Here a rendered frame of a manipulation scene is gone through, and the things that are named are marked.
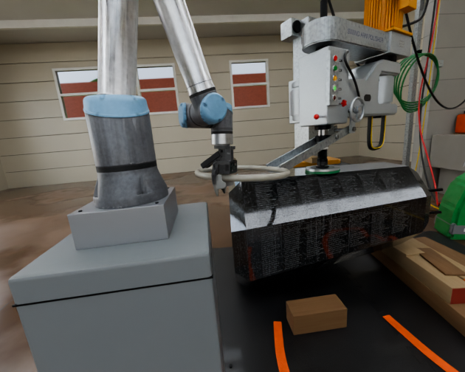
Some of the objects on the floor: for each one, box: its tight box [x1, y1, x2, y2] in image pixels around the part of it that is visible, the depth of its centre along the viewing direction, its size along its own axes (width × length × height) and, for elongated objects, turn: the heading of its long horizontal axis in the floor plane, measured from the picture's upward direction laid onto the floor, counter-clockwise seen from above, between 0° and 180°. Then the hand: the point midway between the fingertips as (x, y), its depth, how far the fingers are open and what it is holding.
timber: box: [286, 294, 348, 335], centre depth 128 cm, size 30×12×12 cm, turn 115°
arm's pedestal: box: [8, 202, 233, 372], centre depth 75 cm, size 50×50×85 cm
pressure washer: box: [434, 162, 465, 241], centre depth 204 cm, size 35×35×87 cm
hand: (219, 191), depth 100 cm, fingers closed on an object, 5 cm apart
